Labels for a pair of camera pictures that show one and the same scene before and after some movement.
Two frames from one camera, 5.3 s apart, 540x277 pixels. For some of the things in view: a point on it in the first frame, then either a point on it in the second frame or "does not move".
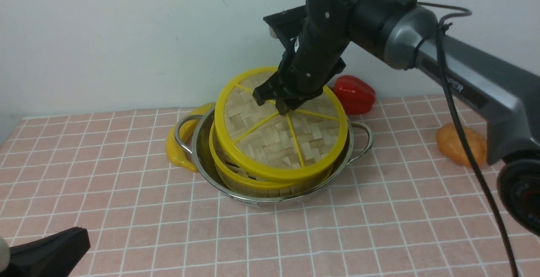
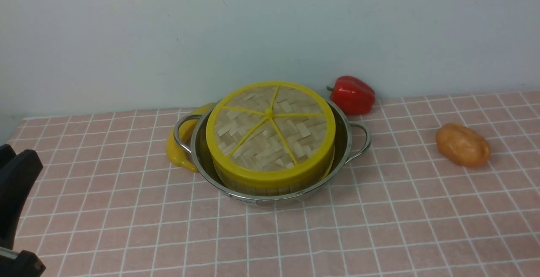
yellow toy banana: (187, 127) does not move
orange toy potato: (449, 141) does not move
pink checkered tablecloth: (399, 209) does not move
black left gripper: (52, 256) → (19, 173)
